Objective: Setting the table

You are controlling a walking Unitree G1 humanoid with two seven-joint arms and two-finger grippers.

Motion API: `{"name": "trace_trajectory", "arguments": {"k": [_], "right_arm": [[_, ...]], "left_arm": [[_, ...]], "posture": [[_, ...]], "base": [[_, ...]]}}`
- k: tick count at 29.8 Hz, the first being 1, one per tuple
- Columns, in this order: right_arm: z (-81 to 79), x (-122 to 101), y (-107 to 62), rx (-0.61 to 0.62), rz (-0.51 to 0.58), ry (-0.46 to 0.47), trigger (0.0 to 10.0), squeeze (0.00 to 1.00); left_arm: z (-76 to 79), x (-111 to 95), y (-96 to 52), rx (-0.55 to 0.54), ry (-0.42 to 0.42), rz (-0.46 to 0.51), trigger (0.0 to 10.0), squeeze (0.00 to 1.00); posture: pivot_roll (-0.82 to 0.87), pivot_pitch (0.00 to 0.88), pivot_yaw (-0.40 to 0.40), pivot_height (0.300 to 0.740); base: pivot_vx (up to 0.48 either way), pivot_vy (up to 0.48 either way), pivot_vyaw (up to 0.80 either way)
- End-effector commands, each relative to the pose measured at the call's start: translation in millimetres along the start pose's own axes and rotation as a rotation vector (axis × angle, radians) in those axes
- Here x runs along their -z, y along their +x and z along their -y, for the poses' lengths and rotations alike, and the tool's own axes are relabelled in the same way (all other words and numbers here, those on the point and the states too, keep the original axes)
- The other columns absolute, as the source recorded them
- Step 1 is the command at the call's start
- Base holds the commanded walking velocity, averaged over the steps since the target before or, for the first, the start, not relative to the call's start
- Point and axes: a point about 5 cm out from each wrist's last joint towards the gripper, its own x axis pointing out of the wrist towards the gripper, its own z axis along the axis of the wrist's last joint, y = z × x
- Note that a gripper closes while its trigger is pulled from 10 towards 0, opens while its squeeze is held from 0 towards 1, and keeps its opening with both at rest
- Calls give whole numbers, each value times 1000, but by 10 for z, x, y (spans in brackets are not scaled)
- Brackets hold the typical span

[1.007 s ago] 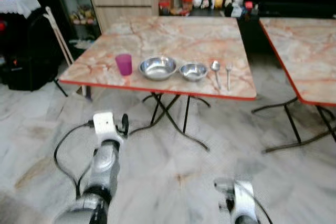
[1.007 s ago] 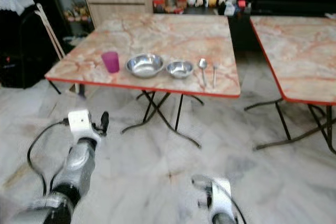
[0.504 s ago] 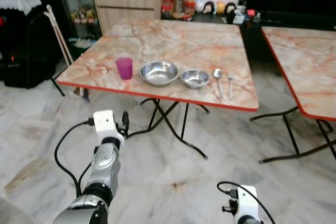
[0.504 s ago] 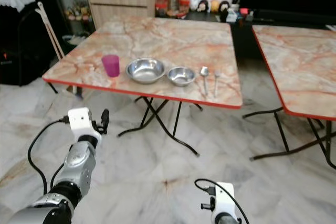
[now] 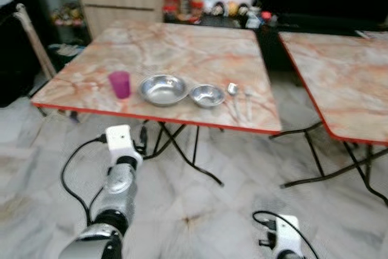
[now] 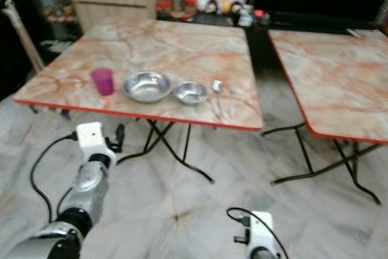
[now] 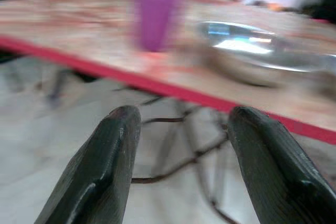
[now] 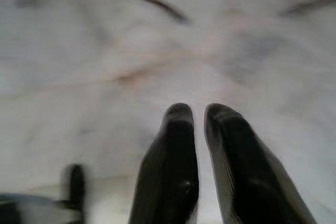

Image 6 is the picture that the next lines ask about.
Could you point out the large steel bowl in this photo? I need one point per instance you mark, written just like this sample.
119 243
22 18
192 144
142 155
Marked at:
147 87

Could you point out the purple plastic cup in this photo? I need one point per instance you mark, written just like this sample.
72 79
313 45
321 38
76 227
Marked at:
102 82

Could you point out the small steel bowl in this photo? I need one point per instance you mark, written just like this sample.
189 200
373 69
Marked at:
190 93

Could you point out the marble pattern folding table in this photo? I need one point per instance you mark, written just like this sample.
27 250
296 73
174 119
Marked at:
333 83
157 50

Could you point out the steel spoon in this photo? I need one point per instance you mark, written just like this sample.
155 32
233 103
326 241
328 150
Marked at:
217 86

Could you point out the steel fork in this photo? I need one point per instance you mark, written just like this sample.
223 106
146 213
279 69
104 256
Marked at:
231 95

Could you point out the beige folded chair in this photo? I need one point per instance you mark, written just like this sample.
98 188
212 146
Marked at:
23 31

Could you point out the yellow figurine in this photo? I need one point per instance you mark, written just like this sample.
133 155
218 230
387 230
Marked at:
225 6

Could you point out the small white box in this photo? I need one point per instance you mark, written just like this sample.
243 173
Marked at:
245 17

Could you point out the dark-haired figurine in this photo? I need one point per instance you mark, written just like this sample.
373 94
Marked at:
236 8

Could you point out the small red box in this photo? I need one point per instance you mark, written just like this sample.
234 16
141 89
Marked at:
259 14

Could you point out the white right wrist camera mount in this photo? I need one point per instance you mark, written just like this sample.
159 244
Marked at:
260 232

